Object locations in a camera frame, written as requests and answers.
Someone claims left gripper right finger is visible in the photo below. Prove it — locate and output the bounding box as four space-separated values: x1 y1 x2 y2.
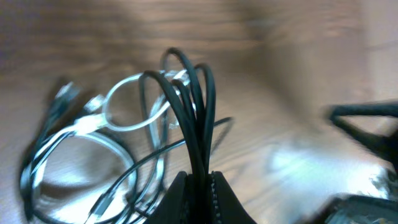
211 171 256 224

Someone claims long black cable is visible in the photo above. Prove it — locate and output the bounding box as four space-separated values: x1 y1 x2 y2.
83 47 234 224

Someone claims white usb cable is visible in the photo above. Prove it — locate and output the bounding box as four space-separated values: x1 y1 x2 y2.
30 68 192 224

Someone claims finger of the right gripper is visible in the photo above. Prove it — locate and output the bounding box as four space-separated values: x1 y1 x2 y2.
326 101 398 166

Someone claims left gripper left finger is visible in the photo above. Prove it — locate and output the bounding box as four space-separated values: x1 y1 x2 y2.
144 171 187 224

